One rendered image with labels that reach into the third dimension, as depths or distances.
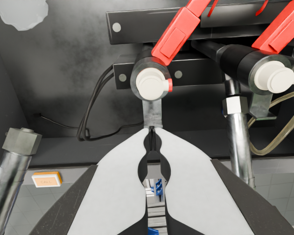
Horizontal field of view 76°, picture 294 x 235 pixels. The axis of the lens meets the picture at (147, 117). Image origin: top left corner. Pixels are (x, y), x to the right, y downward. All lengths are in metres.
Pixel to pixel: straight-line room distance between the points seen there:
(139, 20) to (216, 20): 0.09
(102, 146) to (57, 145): 0.11
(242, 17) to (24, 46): 0.40
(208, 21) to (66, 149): 0.39
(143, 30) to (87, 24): 0.19
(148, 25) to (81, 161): 0.30
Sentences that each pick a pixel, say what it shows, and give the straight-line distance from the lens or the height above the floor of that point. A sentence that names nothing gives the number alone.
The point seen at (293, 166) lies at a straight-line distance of 0.49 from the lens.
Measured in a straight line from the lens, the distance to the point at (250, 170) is 0.19.
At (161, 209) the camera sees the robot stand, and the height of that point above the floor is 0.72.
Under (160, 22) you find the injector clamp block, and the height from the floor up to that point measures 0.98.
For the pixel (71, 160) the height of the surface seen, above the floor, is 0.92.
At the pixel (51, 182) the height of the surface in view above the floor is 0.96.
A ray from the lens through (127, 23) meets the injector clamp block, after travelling 0.26.
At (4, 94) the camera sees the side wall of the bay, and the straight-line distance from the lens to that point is 0.51.
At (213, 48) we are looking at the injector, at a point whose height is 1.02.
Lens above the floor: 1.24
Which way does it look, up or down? 63 degrees down
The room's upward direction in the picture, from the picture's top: 180 degrees clockwise
